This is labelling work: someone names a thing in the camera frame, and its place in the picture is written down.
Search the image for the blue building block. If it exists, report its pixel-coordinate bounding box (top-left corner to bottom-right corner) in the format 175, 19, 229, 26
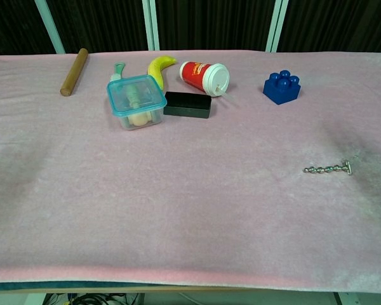
262, 69, 302, 105

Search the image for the slanted pale teal frame post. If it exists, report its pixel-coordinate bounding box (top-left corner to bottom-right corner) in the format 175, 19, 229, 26
34, 0, 66, 55

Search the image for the brown wooden rolling pin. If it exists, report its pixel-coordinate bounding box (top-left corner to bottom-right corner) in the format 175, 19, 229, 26
60, 48, 89, 97

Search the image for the light green utensil handle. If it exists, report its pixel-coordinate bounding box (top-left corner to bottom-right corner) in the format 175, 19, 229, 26
110, 62, 127, 84

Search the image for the red paper cup white lid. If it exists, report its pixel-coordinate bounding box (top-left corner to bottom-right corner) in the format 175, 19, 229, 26
178, 60, 231, 98

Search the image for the wide pale teal frame post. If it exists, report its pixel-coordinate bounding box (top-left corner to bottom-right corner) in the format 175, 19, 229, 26
264, 0, 290, 53

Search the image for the double pale teal frame post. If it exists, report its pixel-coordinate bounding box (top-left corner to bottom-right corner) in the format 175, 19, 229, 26
141, 0, 161, 51

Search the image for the clear container with blue lid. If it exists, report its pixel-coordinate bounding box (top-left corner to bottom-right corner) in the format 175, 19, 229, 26
106, 74, 168, 132

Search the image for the yellow banana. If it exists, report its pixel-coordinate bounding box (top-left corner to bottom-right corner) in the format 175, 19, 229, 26
147, 55, 177, 91

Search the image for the pink table cloth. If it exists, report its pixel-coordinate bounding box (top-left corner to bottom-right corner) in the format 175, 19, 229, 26
0, 50, 381, 293

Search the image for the black rectangular tray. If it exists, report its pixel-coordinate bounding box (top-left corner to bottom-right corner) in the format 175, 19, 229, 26
163, 91, 213, 119

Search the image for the beige item inside container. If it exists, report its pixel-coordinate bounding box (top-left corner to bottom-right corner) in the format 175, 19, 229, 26
128, 111, 156, 128

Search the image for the black cable bundle under table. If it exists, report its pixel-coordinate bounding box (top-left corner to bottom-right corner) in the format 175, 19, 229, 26
44, 292, 140, 305

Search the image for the clear drinking straw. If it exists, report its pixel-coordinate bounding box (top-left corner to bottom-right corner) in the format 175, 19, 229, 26
216, 87, 239, 104

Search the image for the pale green item inside container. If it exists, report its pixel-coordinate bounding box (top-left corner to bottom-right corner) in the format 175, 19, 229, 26
124, 83, 142, 109

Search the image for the silver magnetic ball chain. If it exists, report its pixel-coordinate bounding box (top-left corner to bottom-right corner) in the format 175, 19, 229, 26
302, 159, 354, 176

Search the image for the dark pleated curtain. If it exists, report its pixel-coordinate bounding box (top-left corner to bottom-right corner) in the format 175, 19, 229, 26
0, 0, 381, 57

